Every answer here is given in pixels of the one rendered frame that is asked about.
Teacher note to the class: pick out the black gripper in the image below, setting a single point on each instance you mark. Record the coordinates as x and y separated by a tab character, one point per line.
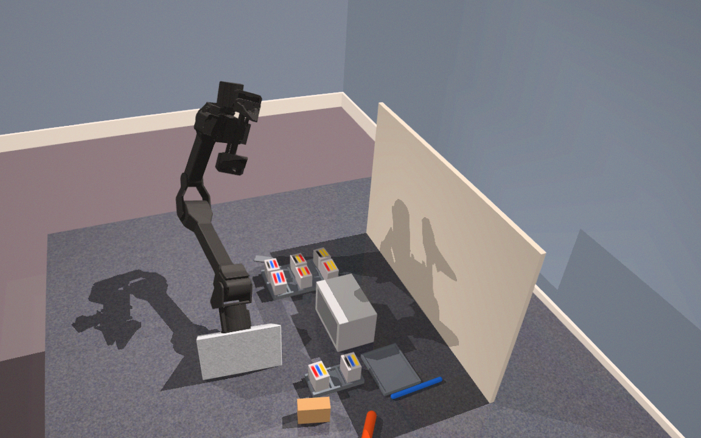
236	130

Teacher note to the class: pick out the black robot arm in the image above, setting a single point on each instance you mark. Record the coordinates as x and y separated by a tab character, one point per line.
231	281

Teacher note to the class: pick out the blue rounded bar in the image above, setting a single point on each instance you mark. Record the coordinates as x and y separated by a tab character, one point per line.
417	387

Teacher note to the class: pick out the beige flat board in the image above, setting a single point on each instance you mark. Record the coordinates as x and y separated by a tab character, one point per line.
468	266

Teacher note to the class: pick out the orange cylinder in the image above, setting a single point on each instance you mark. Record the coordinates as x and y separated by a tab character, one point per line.
369	424

